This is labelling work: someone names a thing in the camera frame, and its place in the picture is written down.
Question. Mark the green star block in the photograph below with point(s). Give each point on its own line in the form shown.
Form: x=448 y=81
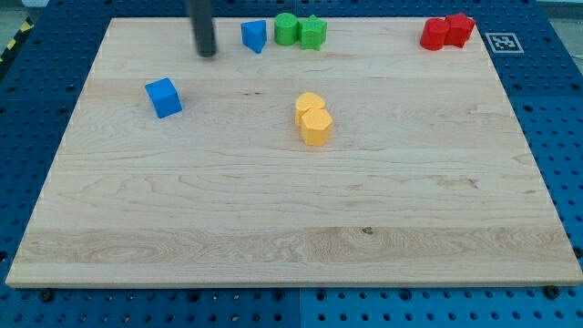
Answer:
x=312 y=33

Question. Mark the yellow hexagon block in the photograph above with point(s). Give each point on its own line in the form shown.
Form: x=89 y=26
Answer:
x=316 y=127

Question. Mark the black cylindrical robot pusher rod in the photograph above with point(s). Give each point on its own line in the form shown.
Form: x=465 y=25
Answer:
x=201 y=18

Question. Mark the green cylinder block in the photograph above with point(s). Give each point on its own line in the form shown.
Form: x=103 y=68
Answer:
x=286 y=29

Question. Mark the red cylinder block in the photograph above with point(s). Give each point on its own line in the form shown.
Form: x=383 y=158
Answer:
x=434 y=34

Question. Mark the red star block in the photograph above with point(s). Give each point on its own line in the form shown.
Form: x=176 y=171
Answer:
x=460 y=29

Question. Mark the yellow heart block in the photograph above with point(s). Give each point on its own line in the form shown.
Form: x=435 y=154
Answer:
x=306 y=101

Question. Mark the light wooden board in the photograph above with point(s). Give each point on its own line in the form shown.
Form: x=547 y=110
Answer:
x=426 y=181

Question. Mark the black bolt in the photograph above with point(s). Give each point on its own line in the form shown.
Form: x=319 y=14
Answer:
x=46 y=295
x=551 y=292

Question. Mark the black bolt right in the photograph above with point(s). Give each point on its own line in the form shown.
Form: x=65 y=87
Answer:
x=551 y=292

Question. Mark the blue triangular prism block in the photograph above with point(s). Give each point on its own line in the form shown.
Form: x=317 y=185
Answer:
x=254 y=35

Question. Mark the blue cube block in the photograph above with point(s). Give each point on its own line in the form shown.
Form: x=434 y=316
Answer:
x=164 y=97

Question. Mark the black bolt left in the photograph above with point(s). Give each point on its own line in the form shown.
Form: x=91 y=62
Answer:
x=46 y=295

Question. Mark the white fiducial marker tag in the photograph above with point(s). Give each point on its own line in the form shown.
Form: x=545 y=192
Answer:
x=504 y=43

